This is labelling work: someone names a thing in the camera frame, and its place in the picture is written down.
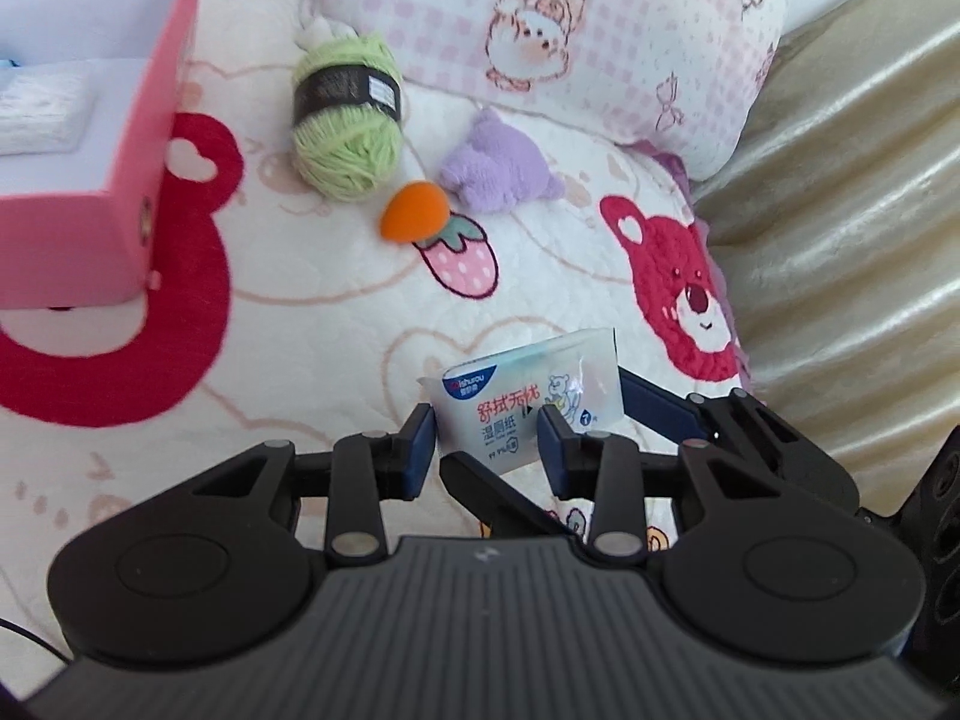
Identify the purple plush toy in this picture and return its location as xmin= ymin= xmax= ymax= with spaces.
xmin=437 ymin=106 xmax=565 ymax=212

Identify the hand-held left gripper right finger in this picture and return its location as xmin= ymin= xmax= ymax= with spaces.
xmin=536 ymin=403 xmax=760 ymax=567

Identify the orange makeup sponge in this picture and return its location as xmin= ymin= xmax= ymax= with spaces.
xmin=379 ymin=180 xmax=452 ymax=245

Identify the pink cardboard box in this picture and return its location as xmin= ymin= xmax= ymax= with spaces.
xmin=0 ymin=0 xmax=212 ymax=310

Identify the pink checked pillow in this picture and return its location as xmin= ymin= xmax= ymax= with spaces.
xmin=313 ymin=0 xmax=788 ymax=182

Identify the black cable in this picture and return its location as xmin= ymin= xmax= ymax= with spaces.
xmin=0 ymin=617 xmax=76 ymax=667

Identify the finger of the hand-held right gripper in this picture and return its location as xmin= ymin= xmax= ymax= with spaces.
xmin=437 ymin=451 xmax=593 ymax=539
xmin=615 ymin=364 xmax=862 ymax=515

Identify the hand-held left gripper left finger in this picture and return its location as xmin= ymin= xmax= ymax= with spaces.
xmin=191 ymin=403 xmax=440 ymax=567

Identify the green yarn ball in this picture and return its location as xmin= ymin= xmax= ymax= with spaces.
xmin=291 ymin=28 xmax=407 ymax=202

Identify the white wet wipe packet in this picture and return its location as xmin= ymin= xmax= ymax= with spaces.
xmin=418 ymin=327 xmax=627 ymax=477

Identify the white cotton pad pack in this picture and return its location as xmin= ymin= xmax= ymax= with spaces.
xmin=0 ymin=64 xmax=97 ymax=157

